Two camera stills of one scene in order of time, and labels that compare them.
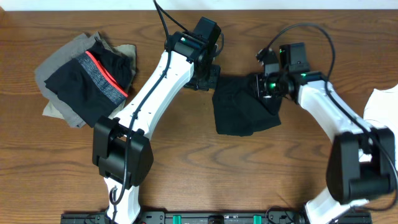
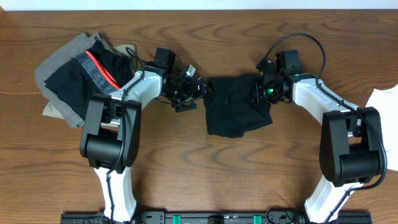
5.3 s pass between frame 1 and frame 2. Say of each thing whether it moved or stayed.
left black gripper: moved
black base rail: stayed
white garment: stayed
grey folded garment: stayed
